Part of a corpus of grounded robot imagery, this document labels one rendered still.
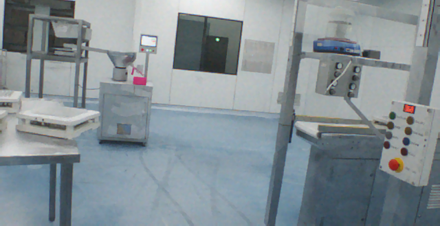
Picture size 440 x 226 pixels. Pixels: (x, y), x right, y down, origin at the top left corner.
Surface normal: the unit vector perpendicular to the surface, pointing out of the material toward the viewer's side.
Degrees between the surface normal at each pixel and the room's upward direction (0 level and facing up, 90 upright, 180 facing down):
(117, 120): 89
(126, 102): 90
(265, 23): 90
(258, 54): 90
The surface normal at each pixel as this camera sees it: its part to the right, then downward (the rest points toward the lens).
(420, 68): -0.96, -0.07
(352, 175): 0.24, 0.14
